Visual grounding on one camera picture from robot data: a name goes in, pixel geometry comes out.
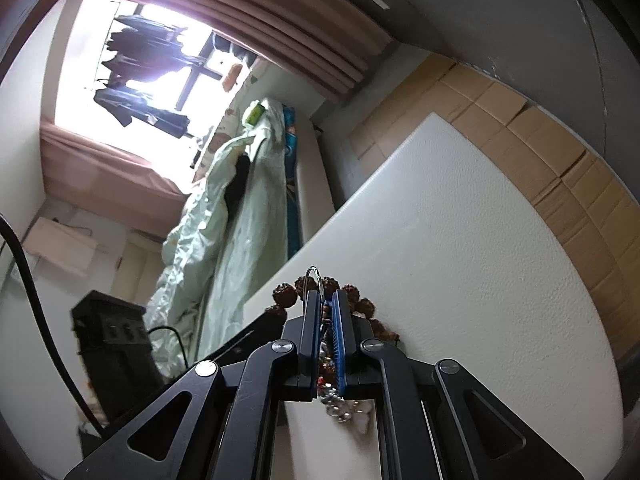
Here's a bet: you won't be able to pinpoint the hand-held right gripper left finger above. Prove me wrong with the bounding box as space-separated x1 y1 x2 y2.
62 287 326 480

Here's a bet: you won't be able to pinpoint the flattened cardboard sheets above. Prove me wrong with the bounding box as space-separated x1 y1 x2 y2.
347 54 640 363

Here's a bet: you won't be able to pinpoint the printed window seat cushion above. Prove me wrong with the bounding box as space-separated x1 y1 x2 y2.
192 57 268 183

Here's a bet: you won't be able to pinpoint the pile of mixed jewelry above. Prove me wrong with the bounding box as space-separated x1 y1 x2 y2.
317 305 373 436

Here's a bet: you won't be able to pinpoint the green bed sheet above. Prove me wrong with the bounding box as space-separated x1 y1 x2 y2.
197 100 292 361

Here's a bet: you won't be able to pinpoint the white bed base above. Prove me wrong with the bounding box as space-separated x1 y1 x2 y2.
294 119 337 243

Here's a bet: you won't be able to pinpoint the window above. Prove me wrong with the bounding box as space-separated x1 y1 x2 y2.
54 0 263 182

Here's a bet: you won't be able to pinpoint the purple hanging garment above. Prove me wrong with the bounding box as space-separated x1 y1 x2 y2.
94 85 192 139

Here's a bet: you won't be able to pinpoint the light green duvet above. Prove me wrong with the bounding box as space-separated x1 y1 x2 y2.
144 127 256 378

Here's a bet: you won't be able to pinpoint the thick black cable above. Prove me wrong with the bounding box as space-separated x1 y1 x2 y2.
0 214 110 442

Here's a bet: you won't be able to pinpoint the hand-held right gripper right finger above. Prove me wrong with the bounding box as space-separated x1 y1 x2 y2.
330 287 586 480

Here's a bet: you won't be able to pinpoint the pink curtain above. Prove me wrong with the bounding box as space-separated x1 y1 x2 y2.
82 0 392 97
40 119 193 223

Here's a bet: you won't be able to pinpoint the black device with knobs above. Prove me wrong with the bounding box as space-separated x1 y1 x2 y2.
69 289 168 423

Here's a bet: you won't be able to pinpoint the brown beaded bracelet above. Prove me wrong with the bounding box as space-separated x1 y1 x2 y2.
272 266 398 346

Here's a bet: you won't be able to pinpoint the blue cartoon printed blanket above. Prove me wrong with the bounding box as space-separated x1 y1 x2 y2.
281 104 302 257

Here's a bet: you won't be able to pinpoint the white low table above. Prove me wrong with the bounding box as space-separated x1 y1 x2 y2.
242 112 626 480

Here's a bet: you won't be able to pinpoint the small dark hanging garment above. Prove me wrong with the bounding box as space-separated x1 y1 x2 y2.
99 59 168 87

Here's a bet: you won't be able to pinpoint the dark hanging trousers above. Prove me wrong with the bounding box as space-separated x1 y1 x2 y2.
101 31 207 68

